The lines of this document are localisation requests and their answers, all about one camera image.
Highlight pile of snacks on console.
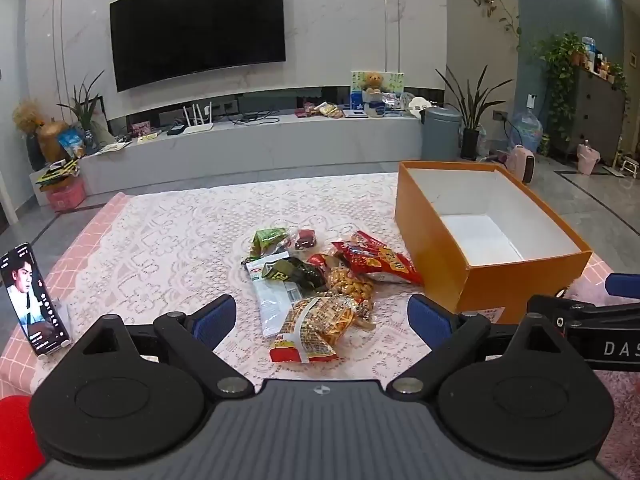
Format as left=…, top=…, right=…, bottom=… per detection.
left=295, top=101, right=346, bottom=120

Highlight red cloth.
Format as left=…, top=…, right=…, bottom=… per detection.
left=0, top=395, right=47, bottom=480

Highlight grey trash can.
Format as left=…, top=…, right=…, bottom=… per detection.
left=421, top=106, right=463, bottom=162

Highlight white snack packet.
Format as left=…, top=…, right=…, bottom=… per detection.
left=244, top=255, right=302, bottom=337

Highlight blue water jug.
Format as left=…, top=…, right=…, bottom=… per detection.
left=512, top=110, right=544, bottom=154

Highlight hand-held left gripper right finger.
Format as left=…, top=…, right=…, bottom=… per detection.
left=386, top=294, right=587, bottom=395

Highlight grey television console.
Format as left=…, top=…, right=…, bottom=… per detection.
left=79, top=84, right=447, bottom=196

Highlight pink checked cloth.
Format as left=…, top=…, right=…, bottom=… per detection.
left=0, top=192, right=136, bottom=400

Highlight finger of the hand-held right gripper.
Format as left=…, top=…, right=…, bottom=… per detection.
left=604, top=272, right=640, bottom=299
left=527, top=295, right=640, bottom=330

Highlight clear peanut packet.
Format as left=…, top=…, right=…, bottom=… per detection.
left=307, top=252, right=376, bottom=322

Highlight dried yellow flowers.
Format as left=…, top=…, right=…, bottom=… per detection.
left=12, top=100, right=46, bottom=134

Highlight black cables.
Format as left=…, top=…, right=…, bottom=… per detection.
left=232, top=112, right=281, bottom=125

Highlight green leafy plant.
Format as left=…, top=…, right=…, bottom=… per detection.
left=57, top=70, right=106, bottom=133

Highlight smartphone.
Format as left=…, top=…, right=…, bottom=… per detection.
left=0, top=242, right=71, bottom=358

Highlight long-leaved plant in black pot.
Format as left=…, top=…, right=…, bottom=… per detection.
left=435, top=65, right=516, bottom=162

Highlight trailing ivy plant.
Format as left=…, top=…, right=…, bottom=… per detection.
left=532, top=32, right=588, bottom=142

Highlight white router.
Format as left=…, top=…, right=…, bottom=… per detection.
left=181, top=102, right=215, bottom=135

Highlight pile of yellow-black packets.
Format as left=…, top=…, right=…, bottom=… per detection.
left=35, top=159, right=82, bottom=192

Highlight blue snack bag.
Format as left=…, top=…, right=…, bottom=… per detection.
left=59, top=129, right=87, bottom=159

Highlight red and clear snack packet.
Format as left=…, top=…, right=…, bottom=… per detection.
left=269, top=295, right=377, bottom=364

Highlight green snack packet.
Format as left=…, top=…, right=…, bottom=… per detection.
left=250, top=227, right=292, bottom=261

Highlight dark green seaweed packet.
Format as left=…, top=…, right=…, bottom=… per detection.
left=261, top=256, right=327, bottom=292

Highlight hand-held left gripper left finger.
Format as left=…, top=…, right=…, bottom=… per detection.
left=64, top=294, right=256, bottom=396

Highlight pink fluffy cloth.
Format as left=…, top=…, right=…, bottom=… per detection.
left=550, top=280, right=640, bottom=471

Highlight white lace tablecloth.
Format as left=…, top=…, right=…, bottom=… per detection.
left=30, top=172, right=606, bottom=396

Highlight small dark red snack packet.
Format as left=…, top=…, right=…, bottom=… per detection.
left=292, top=228, right=320, bottom=251

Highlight pink basket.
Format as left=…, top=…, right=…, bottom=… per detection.
left=46, top=177, right=87, bottom=212

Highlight orange cardboard box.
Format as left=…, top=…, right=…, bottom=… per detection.
left=395, top=161, right=593, bottom=325

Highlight red chip packet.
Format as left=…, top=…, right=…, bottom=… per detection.
left=331, top=231, right=425, bottom=287

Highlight grey cabinet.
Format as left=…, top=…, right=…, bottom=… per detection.
left=565, top=67, right=631, bottom=162

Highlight white small rack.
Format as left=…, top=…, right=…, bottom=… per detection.
left=610, top=157, right=640, bottom=181

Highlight leaning picture frame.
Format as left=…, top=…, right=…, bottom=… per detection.
left=87, top=95, right=117, bottom=146

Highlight black wall television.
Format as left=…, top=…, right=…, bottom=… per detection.
left=109, top=0, right=287, bottom=93

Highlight pink heater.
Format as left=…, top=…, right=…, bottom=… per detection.
left=506, top=145, right=537, bottom=184

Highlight pink bucket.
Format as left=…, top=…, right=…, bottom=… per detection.
left=577, top=140, right=601, bottom=176

